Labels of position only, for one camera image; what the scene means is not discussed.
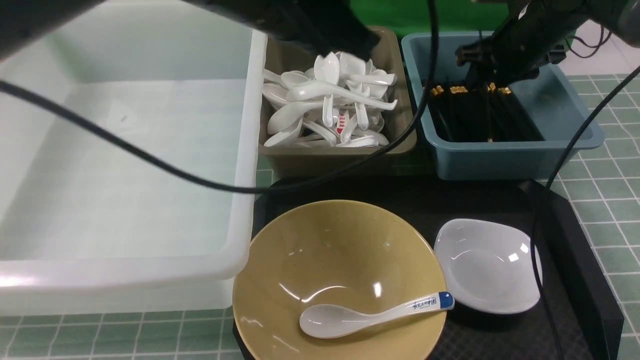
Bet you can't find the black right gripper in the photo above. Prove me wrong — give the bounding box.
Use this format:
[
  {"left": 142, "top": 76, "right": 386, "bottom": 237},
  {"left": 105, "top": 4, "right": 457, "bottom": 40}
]
[{"left": 455, "top": 0, "right": 576, "bottom": 85}]

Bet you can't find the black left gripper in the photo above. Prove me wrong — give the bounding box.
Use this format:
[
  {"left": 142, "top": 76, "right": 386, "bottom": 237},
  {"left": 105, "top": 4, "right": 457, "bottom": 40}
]
[{"left": 260, "top": 0, "right": 382, "bottom": 62}]

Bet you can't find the yellow noodle bowl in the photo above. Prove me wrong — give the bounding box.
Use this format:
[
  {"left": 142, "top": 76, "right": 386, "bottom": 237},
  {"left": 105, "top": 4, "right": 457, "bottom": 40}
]
[{"left": 232, "top": 200, "right": 447, "bottom": 360}]

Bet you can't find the white spoon blue tip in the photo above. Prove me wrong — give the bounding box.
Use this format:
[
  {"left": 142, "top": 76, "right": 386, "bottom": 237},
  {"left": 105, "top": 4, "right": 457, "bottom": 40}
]
[{"left": 299, "top": 291, "right": 456, "bottom": 339}]

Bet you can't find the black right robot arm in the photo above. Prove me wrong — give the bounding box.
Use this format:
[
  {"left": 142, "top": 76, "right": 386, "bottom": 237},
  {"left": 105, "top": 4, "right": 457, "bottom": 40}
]
[{"left": 455, "top": 0, "right": 640, "bottom": 87}]

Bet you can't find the white spoon upright centre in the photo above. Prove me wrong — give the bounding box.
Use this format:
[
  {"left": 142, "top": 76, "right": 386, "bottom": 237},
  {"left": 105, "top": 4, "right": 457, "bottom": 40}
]
[{"left": 313, "top": 52, "right": 340, "bottom": 128}]

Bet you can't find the long white ceramic spoon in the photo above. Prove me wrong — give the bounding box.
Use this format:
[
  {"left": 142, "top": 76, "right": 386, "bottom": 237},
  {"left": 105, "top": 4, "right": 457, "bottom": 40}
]
[{"left": 286, "top": 80, "right": 399, "bottom": 111}]

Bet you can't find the blue plastic chopstick bin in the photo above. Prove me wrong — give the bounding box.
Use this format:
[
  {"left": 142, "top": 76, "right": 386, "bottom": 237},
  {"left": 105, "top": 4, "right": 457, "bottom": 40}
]
[{"left": 401, "top": 31, "right": 605, "bottom": 181}]

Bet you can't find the tan plastic spoon bin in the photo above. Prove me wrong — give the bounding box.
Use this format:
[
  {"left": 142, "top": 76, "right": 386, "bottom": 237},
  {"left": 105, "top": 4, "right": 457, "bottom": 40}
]
[{"left": 258, "top": 26, "right": 418, "bottom": 177}]

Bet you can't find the black chopsticks bundle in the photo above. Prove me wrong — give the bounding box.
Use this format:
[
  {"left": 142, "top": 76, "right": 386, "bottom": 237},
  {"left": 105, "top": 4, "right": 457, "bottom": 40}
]
[{"left": 428, "top": 81, "right": 544, "bottom": 142}]

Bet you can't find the white spoon red label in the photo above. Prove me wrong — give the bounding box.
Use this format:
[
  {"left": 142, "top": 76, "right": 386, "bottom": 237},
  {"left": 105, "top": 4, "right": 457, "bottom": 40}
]
[{"left": 333, "top": 108, "right": 351, "bottom": 135}]

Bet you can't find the white spoon lower left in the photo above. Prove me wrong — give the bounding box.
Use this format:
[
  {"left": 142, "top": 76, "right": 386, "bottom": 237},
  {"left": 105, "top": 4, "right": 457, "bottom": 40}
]
[{"left": 263, "top": 116, "right": 304, "bottom": 148}]

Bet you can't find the small white dish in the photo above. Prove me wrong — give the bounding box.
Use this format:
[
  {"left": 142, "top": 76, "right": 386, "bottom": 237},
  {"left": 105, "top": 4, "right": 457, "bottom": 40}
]
[{"left": 433, "top": 218, "right": 541, "bottom": 315}]

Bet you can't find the large white plastic tub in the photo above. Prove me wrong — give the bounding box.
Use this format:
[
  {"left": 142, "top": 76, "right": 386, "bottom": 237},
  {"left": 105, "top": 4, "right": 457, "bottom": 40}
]
[{"left": 0, "top": 0, "right": 268, "bottom": 317}]

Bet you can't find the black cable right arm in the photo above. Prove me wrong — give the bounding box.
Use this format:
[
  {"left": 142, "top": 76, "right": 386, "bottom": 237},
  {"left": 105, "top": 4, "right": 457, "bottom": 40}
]
[{"left": 531, "top": 65, "right": 640, "bottom": 360}]

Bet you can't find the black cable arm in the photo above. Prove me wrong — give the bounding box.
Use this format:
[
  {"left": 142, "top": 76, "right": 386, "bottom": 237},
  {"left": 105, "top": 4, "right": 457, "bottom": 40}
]
[
  {"left": 531, "top": 65, "right": 640, "bottom": 360},
  {"left": 0, "top": 0, "right": 440, "bottom": 195}
]

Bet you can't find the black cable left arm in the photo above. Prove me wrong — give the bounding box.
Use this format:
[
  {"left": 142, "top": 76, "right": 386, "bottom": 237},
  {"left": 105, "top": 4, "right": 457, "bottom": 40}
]
[{"left": 0, "top": 0, "right": 440, "bottom": 195}]

